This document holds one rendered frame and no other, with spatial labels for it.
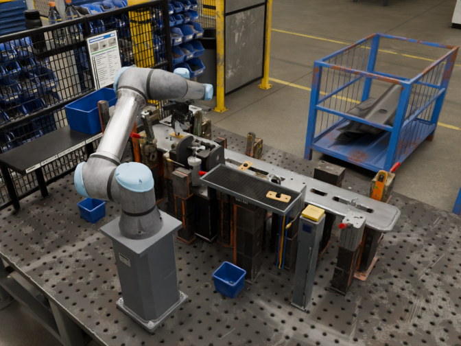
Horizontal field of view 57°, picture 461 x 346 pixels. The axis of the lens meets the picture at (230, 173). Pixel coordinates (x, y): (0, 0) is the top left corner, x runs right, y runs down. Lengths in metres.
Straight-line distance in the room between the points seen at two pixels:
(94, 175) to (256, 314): 0.82
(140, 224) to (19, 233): 0.98
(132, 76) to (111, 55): 0.98
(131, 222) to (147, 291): 0.28
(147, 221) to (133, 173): 0.17
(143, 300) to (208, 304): 0.28
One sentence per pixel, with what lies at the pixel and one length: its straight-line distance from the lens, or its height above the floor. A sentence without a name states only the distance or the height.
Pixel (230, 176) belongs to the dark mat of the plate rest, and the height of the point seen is 1.16.
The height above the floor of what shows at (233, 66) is 0.46.
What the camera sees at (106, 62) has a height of 1.28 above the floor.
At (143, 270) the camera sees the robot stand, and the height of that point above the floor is 0.99.
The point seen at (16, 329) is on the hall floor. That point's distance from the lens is 2.87.
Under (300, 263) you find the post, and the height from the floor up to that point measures 0.93.
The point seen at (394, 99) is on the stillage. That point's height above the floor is 0.51.
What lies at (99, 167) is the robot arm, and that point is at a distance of 1.47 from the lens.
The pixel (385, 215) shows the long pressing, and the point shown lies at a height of 1.00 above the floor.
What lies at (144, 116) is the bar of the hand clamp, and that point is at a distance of 2.08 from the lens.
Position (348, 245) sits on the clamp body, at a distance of 1.70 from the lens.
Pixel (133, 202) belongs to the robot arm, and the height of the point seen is 1.24.
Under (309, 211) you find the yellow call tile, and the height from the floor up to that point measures 1.16.
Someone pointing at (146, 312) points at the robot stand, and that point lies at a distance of 1.71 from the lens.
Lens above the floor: 2.07
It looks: 33 degrees down
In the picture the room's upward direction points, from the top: straight up
